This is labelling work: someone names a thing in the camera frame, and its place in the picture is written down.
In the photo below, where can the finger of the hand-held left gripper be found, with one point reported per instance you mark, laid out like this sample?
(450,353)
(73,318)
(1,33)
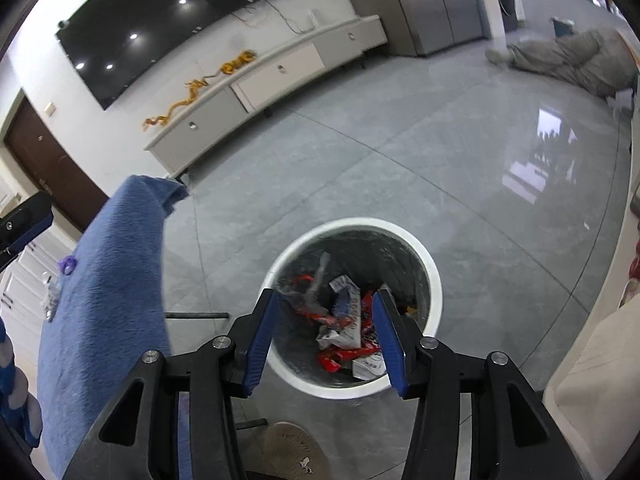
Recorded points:
(25,230)

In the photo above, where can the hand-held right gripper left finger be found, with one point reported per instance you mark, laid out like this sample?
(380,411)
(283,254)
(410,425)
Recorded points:
(260,342)

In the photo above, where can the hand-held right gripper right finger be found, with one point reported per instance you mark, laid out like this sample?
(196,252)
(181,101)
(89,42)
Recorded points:
(387,342)

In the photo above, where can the pile of snack wrappers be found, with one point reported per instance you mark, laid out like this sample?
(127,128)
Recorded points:
(345,330)

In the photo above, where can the white round trash bin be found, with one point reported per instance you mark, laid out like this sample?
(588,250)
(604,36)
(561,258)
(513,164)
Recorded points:
(300,280)

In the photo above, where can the small purple wrapper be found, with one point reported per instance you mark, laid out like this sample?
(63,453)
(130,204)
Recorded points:
(68,265)

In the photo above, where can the crumpled clear wrapper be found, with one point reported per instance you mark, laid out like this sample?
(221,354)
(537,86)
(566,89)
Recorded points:
(51,297)

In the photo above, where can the brown door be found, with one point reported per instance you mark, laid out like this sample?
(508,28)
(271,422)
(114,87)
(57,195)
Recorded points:
(45,160)

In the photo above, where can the blue blanket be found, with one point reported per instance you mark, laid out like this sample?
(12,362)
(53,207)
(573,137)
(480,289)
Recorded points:
(110,285)

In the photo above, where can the beige slipper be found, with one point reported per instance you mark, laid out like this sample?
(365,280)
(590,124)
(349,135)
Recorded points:
(295,450)

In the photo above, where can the golden dragon decoration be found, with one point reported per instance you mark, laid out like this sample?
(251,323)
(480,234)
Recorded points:
(235,64)

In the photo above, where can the white television cabinet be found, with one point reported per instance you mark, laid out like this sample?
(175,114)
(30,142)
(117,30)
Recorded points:
(280,70)

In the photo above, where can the grey refrigerator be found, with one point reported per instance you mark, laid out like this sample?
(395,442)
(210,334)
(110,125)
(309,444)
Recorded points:
(435,5)

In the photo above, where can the blue bucket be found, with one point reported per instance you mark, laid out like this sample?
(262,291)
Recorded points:
(561,27)

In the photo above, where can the black table frame bar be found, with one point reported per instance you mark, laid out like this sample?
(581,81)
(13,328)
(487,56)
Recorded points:
(197,315)

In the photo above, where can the white wall switch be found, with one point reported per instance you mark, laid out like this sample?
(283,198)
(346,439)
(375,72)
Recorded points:
(50,109)

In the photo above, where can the black wall television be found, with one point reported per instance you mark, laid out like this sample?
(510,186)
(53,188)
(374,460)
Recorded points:
(165,20)

